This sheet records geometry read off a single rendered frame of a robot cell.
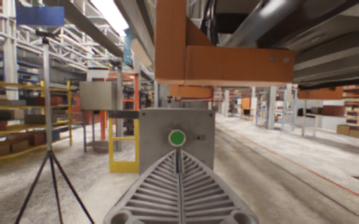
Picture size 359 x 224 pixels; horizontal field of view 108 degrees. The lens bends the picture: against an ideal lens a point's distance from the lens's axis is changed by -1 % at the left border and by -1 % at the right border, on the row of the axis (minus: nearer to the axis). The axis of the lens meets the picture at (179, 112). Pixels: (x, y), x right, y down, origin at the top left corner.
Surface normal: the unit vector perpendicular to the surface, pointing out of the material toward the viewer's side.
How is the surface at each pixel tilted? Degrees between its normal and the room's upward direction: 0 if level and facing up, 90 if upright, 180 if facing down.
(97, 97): 90
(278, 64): 90
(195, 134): 90
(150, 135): 90
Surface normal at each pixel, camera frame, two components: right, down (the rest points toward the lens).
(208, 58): 0.03, 0.07
